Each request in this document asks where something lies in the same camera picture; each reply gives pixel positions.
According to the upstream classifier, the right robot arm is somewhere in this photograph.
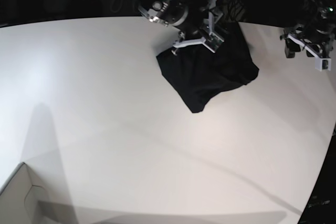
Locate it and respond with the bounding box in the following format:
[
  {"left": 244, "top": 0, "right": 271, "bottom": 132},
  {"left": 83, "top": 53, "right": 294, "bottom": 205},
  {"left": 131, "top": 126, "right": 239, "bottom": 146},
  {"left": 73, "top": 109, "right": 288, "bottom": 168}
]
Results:
[{"left": 134, "top": 0, "right": 225, "bottom": 55}]

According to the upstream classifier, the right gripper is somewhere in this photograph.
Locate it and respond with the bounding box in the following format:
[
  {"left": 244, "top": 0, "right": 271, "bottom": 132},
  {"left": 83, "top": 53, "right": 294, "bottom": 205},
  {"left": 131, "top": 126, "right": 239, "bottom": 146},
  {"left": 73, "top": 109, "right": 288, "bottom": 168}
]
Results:
[{"left": 171, "top": 0, "right": 223, "bottom": 55}]

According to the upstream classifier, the white cardboard box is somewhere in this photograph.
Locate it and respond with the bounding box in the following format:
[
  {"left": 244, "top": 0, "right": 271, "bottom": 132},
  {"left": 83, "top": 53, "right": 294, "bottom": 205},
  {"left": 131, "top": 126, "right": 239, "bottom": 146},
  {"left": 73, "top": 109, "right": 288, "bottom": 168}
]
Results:
[{"left": 0, "top": 162, "right": 77, "bottom": 224}]

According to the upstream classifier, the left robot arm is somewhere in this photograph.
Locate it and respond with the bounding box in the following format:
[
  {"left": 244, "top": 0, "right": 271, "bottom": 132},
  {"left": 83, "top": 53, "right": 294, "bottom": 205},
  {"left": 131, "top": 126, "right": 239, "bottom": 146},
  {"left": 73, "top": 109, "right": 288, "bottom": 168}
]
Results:
[{"left": 280, "top": 0, "right": 335, "bottom": 71}]

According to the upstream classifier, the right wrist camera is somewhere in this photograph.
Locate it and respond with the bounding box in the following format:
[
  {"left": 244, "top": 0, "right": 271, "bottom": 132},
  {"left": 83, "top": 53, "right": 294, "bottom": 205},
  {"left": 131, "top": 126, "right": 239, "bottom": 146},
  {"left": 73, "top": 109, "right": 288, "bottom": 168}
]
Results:
[{"left": 203, "top": 34, "right": 225, "bottom": 53}]

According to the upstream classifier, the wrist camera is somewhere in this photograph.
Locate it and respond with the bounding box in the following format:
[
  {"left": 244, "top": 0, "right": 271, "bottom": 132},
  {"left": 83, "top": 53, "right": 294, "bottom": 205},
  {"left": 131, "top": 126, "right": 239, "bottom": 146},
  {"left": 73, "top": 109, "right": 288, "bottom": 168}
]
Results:
[
  {"left": 315, "top": 57, "right": 331, "bottom": 71},
  {"left": 203, "top": 34, "right": 225, "bottom": 53}
]

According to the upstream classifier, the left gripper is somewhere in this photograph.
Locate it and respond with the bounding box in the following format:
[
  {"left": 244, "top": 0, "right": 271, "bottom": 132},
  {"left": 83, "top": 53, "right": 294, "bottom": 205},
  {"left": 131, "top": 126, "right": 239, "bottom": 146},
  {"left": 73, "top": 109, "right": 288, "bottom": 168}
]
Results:
[{"left": 280, "top": 24, "right": 335, "bottom": 60}]

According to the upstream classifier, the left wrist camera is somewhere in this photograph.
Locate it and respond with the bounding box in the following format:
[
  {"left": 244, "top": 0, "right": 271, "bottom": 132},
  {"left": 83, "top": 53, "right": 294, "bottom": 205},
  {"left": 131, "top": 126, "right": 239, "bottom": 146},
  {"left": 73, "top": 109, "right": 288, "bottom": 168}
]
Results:
[{"left": 315, "top": 57, "right": 331, "bottom": 71}]

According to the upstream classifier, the black t-shirt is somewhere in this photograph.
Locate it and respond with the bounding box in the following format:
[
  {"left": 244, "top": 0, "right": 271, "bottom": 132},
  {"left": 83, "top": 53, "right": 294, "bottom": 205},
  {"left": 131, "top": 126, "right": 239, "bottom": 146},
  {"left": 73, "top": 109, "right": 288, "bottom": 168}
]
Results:
[{"left": 156, "top": 23, "right": 259, "bottom": 113}]

